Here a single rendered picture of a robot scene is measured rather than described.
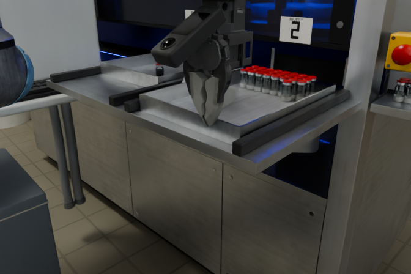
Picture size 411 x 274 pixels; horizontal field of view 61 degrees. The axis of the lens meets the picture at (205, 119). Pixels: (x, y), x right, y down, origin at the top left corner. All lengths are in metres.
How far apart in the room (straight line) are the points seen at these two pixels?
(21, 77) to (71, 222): 1.29
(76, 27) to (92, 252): 0.98
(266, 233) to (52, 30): 1.00
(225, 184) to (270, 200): 0.17
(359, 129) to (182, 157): 0.66
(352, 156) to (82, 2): 1.04
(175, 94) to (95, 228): 1.22
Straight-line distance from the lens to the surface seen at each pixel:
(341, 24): 0.85
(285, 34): 0.91
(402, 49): 0.78
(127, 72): 0.95
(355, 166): 0.91
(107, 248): 1.76
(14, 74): 0.76
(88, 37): 1.43
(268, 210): 1.11
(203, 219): 1.35
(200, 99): 0.56
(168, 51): 0.47
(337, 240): 1.03
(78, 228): 1.91
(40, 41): 1.36
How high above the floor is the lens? 1.12
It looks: 21 degrees down
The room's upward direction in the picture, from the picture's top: straight up
